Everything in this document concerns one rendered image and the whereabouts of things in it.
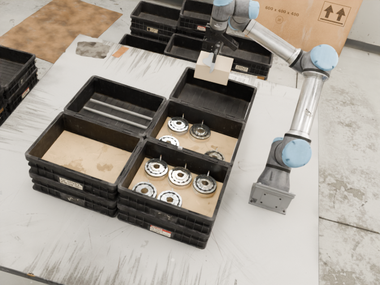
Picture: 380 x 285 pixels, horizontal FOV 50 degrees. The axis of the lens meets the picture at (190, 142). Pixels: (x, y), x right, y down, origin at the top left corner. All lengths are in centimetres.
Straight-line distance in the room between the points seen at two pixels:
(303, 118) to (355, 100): 236
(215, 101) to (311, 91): 60
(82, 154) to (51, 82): 71
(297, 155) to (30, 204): 114
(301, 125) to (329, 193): 143
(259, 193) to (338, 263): 108
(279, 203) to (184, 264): 52
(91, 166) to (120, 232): 31
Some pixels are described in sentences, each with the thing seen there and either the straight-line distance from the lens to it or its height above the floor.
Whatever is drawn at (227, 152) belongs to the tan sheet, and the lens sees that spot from 192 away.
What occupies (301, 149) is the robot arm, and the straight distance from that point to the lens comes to 172.
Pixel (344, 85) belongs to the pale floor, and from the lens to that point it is 424.
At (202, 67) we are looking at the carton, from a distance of 191.
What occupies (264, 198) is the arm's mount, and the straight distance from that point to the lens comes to 188.
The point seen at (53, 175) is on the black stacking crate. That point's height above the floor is 86.
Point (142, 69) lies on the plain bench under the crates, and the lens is 254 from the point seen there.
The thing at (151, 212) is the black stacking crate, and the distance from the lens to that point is 164.
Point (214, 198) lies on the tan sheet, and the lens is 173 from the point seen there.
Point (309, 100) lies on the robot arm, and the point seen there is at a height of 118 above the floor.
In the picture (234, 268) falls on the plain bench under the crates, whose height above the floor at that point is 70.
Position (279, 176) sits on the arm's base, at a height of 87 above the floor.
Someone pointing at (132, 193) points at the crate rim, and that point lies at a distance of 158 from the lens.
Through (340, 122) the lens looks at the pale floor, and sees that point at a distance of 376.
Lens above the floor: 219
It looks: 45 degrees down
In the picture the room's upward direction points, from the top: 11 degrees clockwise
